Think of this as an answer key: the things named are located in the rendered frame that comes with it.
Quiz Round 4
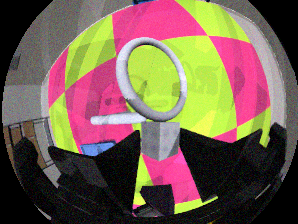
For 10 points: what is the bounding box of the blue tray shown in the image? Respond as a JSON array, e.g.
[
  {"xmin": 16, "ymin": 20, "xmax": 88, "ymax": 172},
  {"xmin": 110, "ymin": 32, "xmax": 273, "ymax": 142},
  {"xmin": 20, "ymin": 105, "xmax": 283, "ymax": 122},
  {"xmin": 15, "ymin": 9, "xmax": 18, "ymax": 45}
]
[{"xmin": 80, "ymin": 140, "xmax": 116, "ymax": 156}]

